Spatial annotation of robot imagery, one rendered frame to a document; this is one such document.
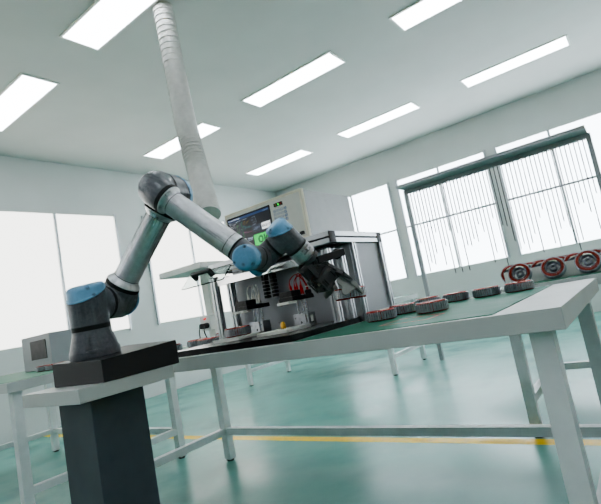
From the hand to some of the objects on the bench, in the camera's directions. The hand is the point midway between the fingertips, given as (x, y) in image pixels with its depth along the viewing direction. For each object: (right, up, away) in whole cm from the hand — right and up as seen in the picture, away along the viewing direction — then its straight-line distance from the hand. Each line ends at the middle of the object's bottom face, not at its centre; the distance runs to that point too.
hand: (351, 293), depth 157 cm
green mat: (+32, -7, +11) cm, 35 cm away
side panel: (+17, -14, +44) cm, 49 cm away
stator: (+12, -11, +13) cm, 21 cm away
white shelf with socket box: (-70, -40, +129) cm, 152 cm away
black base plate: (-31, -22, +31) cm, 49 cm away
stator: (+29, -7, +6) cm, 30 cm away
